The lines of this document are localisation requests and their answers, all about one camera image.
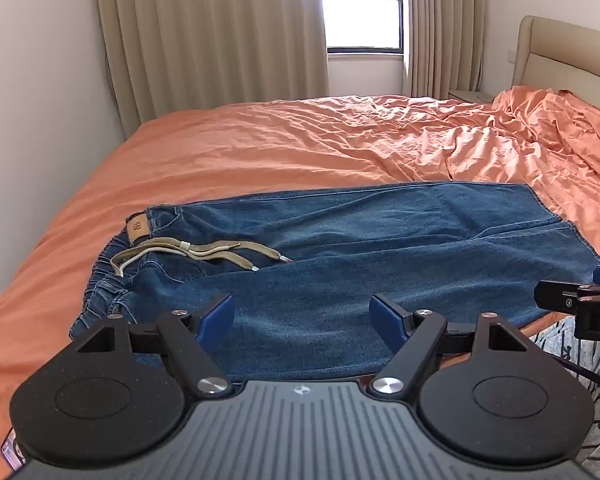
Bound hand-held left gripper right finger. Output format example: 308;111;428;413
369;294;533;400

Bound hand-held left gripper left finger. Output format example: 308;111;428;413
72;294;236;400

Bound blue denim pants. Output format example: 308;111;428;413
69;182;600;382

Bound person's grey striped clothing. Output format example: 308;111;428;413
529;313;600;466

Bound crumpled orange duvet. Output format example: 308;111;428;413
442;85;600;267

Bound bed with orange sheet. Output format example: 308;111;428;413
0;94;600;466

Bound beige nightstand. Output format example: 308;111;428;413
448;88;494;106

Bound beige padded headboard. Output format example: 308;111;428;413
510;15;600;95

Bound wide beige curtain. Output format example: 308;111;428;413
91;0;330;137

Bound narrow beige curtain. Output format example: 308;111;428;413
401;0;487;102

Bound dark framed window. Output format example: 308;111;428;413
319;0;407;56

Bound black cable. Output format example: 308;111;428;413
554;355;600;390

